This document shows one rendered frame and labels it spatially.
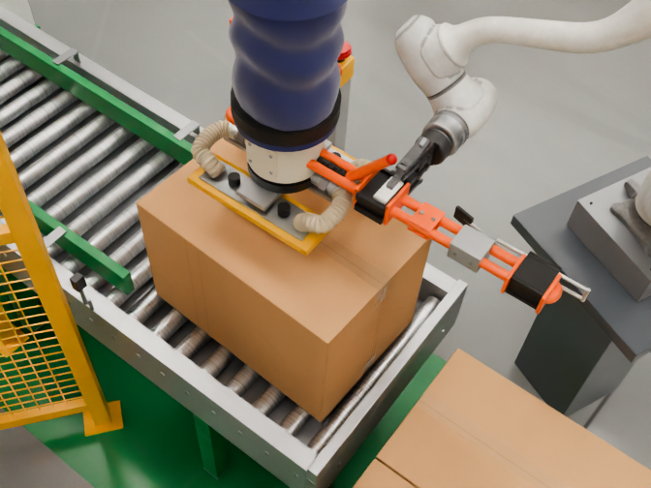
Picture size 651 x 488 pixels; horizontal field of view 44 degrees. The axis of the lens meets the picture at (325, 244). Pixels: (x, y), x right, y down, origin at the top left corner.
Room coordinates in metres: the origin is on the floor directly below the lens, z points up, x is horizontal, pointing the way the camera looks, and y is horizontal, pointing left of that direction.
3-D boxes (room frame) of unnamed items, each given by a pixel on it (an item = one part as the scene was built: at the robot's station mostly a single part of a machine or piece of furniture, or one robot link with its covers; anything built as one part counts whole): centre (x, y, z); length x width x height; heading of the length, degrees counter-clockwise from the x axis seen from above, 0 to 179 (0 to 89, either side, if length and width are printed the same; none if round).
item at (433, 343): (1.00, -0.20, 0.48); 0.70 x 0.03 x 0.15; 146
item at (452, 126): (1.27, -0.24, 1.19); 0.09 x 0.06 x 0.09; 57
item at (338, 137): (1.74, 0.00, 0.50); 0.07 x 0.07 x 1.00; 56
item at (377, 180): (1.09, -0.11, 1.19); 0.10 x 0.08 x 0.06; 147
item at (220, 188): (1.14, 0.15, 1.09); 0.34 x 0.10 x 0.05; 57
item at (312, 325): (1.20, 0.10, 0.75); 0.60 x 0.40 x 0.40; 54
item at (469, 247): (0.97, -0.29, 1.19); 0.07 x 0.07 x 0.04; 57
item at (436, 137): (1.21, -0.20, 1.19); 0.09 x 0.07 x 0.08; 147
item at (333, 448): (1.00, -0.20, 0.58); 0.70 x 0.03 x 0.06; 146
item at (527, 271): (0.89, -0.40, 1.19); 0.08 x 0.07 x 0.05; 57
